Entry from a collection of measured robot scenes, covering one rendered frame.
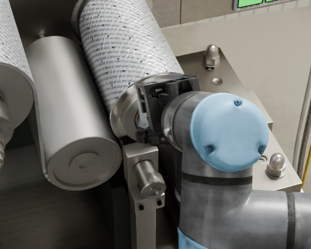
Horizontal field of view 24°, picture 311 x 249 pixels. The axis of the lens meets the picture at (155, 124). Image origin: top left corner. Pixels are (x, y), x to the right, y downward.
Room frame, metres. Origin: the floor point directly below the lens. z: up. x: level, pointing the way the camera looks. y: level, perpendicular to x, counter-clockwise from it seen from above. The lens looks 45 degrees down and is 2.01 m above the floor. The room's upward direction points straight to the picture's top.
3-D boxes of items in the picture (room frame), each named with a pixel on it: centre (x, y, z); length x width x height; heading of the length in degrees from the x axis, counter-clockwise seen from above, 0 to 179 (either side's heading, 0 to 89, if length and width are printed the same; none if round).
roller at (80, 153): (0.86, 0.15, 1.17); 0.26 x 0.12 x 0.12; 18
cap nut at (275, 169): (0.85, -0.22, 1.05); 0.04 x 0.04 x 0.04
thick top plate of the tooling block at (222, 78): (0.99, -0.12, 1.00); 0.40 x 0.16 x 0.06; 18
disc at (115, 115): (0.78, 0.00, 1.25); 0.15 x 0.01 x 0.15; 108
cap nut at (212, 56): (1.15, -0.12, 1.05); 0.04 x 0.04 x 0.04
